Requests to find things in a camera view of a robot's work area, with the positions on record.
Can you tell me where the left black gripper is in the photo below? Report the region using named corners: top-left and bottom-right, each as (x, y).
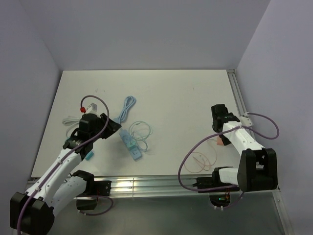
top-left (90, 113), bottom-right (121, 141)

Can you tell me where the blue charger plug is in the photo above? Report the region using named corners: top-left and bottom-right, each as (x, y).
top-left (122, 135), bottom-right (132, 144)

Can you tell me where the pink charger plug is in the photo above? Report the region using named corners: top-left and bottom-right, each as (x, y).
top-left (217, 137), bottom-right (224, 146)

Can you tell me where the teal charger plug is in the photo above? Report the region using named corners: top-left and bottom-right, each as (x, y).
top-left (128, 141), bottom-right (137, 149)

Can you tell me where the teal charger cable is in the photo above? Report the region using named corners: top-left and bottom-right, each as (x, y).
top-left (129, 120), bottom-right (154, 141)

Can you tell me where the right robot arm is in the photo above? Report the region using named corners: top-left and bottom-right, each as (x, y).
top-left (211, 104), bottom-right (278, 192)

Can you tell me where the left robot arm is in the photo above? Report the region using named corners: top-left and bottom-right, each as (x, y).
top-left (10, 113), bottom-right (121, 235)

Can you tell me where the blue power strip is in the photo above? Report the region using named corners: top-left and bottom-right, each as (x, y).
top-left (119, 129), bottom-right (142, 161)

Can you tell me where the teal power strip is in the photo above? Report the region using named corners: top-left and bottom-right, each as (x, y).
top-left (63, 137), bottom-right (94, 161)

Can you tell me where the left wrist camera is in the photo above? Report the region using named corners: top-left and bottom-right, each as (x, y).
top-left (80, 103), bottom-right (97, 115)

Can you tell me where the blue power strip cord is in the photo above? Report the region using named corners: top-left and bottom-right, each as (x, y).
top-left (114, 96), bottom-right (137, 134)

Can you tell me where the right side aluminium rail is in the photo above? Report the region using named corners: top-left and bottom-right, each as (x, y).
top-left (226, 70), bottom-right (247, 116)

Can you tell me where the aluminium rail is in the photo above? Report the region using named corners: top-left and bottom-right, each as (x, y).
top-left (226, 70), bottom-right (247, 116)
top-left (22, 176), bottom-right (281, 201)

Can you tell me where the white power strip cord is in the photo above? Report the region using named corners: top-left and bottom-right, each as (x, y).
top-left (62, 115), bottom-right (83, 137)

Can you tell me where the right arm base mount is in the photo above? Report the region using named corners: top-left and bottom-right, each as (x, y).
top-left (192, 177), bottom-right (240, 209)

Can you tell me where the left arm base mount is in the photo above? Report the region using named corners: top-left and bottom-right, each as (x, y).
top-left (76, 181), bottom-right (112, 211)

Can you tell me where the front aluminium rail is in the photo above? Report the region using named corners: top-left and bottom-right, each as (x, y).
top-left (22, 176), bottom-right (281, 201)

